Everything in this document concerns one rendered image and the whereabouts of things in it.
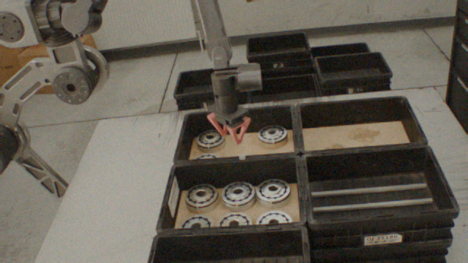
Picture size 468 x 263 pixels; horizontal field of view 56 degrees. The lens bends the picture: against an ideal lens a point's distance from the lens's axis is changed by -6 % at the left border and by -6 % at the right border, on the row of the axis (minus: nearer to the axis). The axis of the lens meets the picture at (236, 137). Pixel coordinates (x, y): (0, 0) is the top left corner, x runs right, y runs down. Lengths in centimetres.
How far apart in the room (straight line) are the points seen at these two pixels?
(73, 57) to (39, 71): 20
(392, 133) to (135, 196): 96
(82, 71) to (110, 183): 48
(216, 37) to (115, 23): 340
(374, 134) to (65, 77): 108
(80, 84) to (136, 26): 290
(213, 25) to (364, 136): 74
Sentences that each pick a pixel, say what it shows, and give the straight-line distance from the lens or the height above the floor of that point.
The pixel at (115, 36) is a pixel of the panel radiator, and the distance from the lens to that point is 459.
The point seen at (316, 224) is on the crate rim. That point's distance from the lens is 121.
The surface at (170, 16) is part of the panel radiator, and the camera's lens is 441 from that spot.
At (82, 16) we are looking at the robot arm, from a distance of 125.
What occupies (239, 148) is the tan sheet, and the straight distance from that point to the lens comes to 165.
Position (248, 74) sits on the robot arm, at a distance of 118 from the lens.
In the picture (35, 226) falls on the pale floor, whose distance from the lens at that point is 299.
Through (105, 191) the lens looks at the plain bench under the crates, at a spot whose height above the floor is 70.
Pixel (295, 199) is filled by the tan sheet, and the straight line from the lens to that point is 142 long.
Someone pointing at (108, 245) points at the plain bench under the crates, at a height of 70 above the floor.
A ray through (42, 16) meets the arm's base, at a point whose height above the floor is 147.
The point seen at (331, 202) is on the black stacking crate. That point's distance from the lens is 141.
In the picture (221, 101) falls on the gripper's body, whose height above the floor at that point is 120.
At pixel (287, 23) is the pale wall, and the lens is 452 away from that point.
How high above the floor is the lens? 179
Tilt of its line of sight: 34 degrees down
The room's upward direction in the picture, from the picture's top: 9 degrees counter-clockwise
